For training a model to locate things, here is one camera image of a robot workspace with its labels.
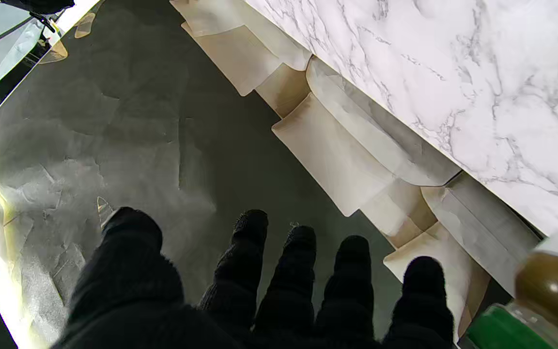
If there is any coffee bottle with green cap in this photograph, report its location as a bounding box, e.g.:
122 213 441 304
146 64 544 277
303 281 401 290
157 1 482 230
458 206 558 349

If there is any cream sectional sofa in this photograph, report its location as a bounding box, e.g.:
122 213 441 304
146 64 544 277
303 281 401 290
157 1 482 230
170 0 543 342

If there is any cream sofa back cushion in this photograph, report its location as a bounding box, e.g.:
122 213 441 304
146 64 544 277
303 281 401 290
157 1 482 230
182 24 283 96
272 92 396 217
383 223 474 340

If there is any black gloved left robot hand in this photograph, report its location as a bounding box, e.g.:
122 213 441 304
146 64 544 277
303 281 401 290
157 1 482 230
51 207 455 349

